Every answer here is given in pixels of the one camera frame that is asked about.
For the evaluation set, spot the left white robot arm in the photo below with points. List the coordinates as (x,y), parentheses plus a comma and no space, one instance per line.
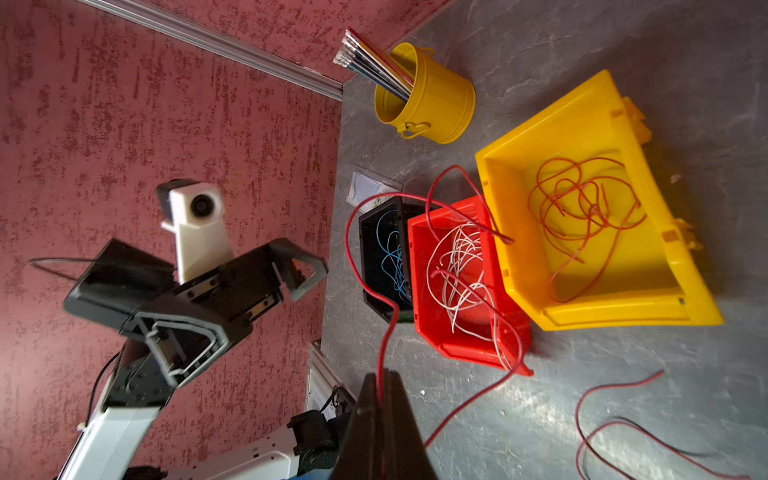
(117,284)

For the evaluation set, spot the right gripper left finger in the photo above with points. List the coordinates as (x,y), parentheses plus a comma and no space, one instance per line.
(360,456)

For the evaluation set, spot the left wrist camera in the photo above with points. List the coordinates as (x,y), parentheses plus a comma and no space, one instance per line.
(194,213)

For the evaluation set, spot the yellow plastic bin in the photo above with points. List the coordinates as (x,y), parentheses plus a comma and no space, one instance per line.
(587,239)

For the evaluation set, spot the black plastic bin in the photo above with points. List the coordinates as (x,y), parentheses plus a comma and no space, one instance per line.
(384,250)

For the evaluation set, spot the bundle of metal rods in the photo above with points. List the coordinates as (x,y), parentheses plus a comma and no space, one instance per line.
(363,58)

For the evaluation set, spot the clear plastic bag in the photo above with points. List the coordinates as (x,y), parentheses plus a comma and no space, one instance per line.
(365,183)

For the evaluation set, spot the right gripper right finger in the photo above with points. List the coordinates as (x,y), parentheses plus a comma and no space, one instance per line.
(404,455)

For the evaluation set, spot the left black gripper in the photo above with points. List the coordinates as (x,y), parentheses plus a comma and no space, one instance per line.
(239,291)

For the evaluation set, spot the red plastic bin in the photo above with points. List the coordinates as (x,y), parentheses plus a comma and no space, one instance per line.
(461,307)

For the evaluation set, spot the left corner aluminium post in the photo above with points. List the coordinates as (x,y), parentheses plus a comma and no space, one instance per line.
(187,31)

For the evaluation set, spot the yellow metal cup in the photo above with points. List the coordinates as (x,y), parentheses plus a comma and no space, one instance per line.
(441,105)

